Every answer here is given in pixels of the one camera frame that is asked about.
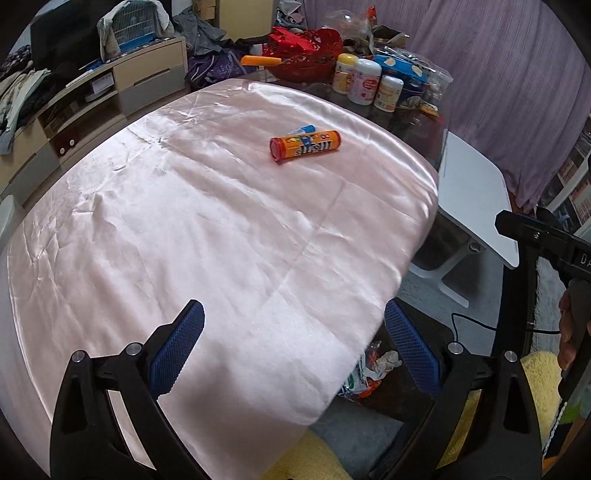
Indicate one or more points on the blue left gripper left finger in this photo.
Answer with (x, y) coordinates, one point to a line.
(170, 345)

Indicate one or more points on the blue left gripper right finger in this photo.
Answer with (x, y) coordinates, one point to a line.
(422, 364)

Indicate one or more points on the green white snack bag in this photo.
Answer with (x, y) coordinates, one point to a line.
(358, 384)

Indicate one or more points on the orange candy tube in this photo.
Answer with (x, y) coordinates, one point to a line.
(294, 146)

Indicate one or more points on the white tissue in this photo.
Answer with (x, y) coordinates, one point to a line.
(379, 367)

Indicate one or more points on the black trash bin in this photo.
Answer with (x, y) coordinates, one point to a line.
(461, 373)

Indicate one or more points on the person's right hand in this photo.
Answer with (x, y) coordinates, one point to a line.
(568, 347)

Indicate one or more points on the white folding lap desk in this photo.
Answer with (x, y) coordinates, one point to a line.
(472, 192)

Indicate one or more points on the purple curtain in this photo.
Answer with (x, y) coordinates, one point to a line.
(521, 86)

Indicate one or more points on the yellow fluffy cushion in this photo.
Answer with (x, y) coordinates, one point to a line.
(312, 458)

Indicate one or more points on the pink satin tablecloth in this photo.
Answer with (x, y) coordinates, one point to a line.
(293, 261)

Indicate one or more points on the clear plastic storage box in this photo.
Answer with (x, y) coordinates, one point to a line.
(438, 79)

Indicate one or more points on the blue cookie tin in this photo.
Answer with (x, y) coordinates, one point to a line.
(411, 95)

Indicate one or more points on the small white supplement bottle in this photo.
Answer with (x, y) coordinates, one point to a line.
(388, 94)

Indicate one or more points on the blue chip bag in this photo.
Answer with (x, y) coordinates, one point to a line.
(400, 68)

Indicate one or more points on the pink label white bottle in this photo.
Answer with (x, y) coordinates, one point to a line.
(364, 82)

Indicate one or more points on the beige TV cabinet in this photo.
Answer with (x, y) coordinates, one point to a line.
(90, 109)

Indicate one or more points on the yellow lid white bottle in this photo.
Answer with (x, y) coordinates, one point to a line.
(344, 68)

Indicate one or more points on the purple bag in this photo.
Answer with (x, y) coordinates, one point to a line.
(214, 67)

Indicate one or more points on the red plastic basket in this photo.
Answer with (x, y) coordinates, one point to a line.
(306, 57)

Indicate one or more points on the pile of clothes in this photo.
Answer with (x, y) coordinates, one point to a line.
(19, 80)

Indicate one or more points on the black flat television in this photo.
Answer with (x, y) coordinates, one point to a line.
(68, 34)

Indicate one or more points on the blue bird cage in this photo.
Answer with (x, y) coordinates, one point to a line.
(130, 25)

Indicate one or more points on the beige standing air conditioner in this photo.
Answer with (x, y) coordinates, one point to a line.
(245, 18)

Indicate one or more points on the orange handle tool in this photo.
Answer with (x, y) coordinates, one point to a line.
(260, 61)

